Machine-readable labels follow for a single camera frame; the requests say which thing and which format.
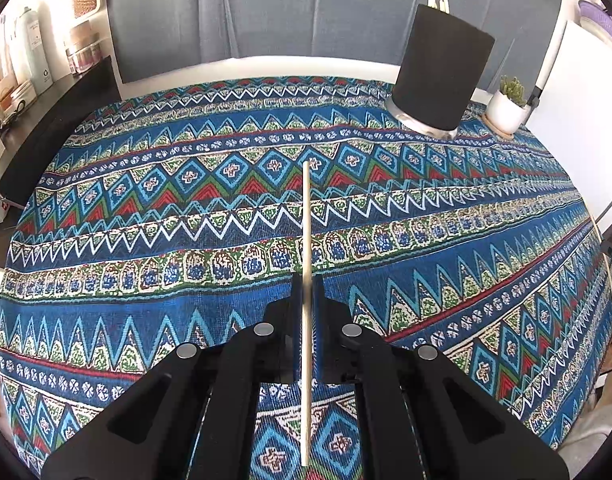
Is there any white board panel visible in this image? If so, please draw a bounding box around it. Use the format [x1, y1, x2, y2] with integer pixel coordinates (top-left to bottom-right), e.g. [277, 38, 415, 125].
[527, 22, 612, 232]

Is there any round wooden coaster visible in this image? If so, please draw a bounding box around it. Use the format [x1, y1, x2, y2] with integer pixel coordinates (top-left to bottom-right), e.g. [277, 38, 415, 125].
[481, 114, 514, 141]

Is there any small cactus in white pot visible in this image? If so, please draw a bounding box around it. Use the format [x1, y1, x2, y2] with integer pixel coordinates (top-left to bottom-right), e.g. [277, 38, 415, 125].
[485, 76, 527, 134]

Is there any patterned blue tablecloth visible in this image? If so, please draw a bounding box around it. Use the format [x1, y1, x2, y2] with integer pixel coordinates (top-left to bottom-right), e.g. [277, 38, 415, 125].
[0, 77, 612, 474]

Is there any purple bowl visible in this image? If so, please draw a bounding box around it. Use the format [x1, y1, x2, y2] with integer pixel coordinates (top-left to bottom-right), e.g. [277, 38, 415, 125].
[578, 0, 612, 47]

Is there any black cylindrical utensil holder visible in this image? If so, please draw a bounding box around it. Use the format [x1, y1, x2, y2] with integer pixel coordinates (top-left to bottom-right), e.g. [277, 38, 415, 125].
[385, 4, 495, 140]

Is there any dark side shelf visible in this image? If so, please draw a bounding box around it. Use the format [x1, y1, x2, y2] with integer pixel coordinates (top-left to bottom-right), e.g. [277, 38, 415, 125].
[0, 56, 120, 209]

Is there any grey-blue fabric backdrop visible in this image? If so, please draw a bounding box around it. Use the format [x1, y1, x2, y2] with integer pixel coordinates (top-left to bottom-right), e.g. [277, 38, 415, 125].
[106, 0, 562, 91]

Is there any white spray bottle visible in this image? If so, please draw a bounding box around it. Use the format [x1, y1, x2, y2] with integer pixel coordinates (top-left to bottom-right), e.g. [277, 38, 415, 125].
[16, 6, 53, 96]

